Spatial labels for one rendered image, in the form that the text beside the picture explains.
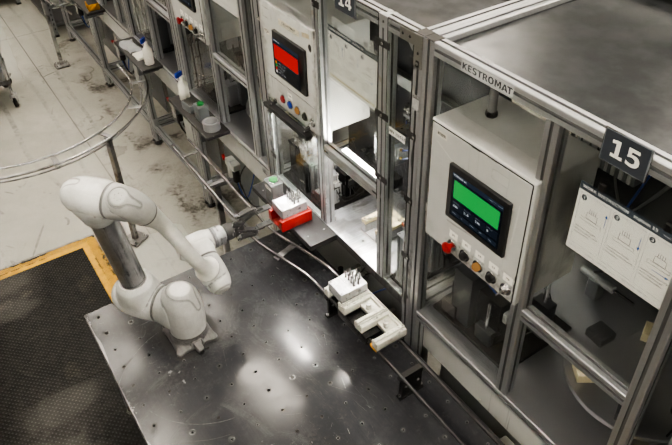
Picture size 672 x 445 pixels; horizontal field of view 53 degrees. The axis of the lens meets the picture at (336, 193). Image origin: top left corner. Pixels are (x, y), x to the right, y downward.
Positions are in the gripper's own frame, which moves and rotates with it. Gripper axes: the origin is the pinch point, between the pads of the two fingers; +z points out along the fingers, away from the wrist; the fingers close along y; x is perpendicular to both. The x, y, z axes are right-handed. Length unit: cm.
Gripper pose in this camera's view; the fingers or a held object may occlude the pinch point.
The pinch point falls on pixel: (265, 215)
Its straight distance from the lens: 297.8
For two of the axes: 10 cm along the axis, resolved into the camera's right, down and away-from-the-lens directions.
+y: -0.2, -7.9, -6.1
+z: 8.3, -3.5, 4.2
